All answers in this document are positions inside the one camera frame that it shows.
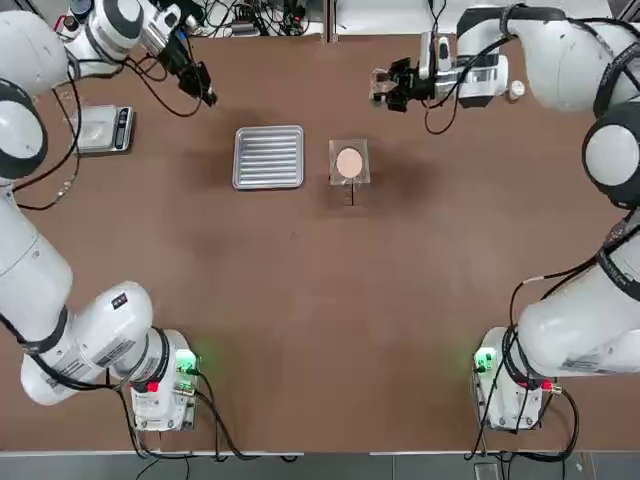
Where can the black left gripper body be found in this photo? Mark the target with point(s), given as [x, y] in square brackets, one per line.
[180, 55]

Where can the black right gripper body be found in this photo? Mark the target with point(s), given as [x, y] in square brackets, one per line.
[422, 84]

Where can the small glass beaker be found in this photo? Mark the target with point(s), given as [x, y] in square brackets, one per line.
[381, 86]

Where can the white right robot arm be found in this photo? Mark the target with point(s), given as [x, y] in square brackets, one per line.
[565, 60]

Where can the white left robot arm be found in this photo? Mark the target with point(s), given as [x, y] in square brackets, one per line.
[30, 250]

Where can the white lamp cap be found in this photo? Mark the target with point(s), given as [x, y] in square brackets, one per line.
[517, 89]

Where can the large glass beaker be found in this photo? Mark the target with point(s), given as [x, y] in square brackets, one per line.
[92, 132]

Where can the silver digital scale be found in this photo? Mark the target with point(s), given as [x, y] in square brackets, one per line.
[122, 129]

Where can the ribbed metal tray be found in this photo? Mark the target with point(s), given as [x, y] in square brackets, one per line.
[270, 157]

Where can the brown tape roll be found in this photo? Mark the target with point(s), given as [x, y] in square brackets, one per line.
[66, 22]

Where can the grey floor box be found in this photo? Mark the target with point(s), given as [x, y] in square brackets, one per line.
[486, 471]

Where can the aluminium frame post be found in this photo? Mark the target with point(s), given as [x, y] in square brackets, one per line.
[330, 20]

